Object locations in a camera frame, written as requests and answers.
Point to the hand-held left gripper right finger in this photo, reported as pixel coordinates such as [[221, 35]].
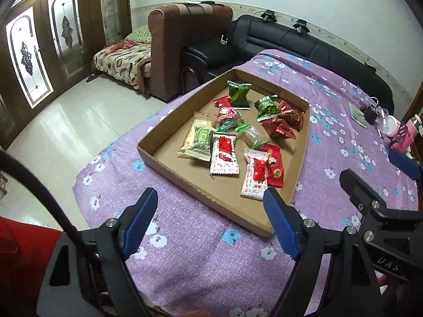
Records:
[[284, 226]]

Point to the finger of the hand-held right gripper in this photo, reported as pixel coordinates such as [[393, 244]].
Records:
[[403, 165], [355, 185]]

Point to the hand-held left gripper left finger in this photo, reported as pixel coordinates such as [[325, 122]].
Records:
[[138, 223]]

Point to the white and red snack packet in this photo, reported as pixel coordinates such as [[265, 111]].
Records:
[[254, 178], [224, 153]]

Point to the shallow cardboard tray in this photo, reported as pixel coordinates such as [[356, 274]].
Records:
[[165, 158]]

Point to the dark red foil snack packet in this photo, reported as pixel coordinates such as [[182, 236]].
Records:
[[292, 114], [277, 128]]

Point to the clear green snack packet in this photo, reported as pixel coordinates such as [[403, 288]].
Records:
[[251, 135], [229, 124]]

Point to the beige snack packet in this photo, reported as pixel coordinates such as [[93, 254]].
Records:
[[189, 132]]

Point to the pale green snack packet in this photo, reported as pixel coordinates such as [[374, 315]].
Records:
[[201, 138]]

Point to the person's left hand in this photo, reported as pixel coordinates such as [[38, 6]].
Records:
[[195, 313]]

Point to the pink knitted bottle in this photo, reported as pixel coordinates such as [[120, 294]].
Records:
[[414, 132]]

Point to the white round jar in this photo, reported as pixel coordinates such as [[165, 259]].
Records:
[[392, 126]]

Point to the clear plastic bag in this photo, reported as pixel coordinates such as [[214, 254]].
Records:
[[384, 114]]

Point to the wooden cabinet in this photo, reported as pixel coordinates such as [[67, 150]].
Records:
[[414, 105]]

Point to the black small bag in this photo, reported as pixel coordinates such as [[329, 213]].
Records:
[[370, 114]]

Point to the purple floral tablecloth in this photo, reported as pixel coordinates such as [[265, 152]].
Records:
[[198, 254]]

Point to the green yellow booklet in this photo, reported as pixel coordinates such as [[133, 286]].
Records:
[[357, 114]]

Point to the small black device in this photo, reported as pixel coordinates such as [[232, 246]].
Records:
[[269, 16], [370, 66], [300, 26]]

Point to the red garment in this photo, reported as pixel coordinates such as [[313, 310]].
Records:
[[23, 264]]

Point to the black leather sofa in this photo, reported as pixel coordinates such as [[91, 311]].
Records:
[[297, 49]]

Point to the dark slipper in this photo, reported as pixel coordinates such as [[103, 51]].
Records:
[[91, 78]]

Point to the brown armchair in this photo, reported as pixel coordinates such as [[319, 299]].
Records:
[[172, 49]]

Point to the red cloth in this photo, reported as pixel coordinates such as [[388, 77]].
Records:
[[125, 44]]

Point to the green pillow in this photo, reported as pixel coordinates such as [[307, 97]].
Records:
[[140, 33]]

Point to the small white clip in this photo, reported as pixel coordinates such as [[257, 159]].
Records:
[[224, 39]]

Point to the wooden stained-glass doors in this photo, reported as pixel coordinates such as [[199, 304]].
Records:
[[89, 6]]

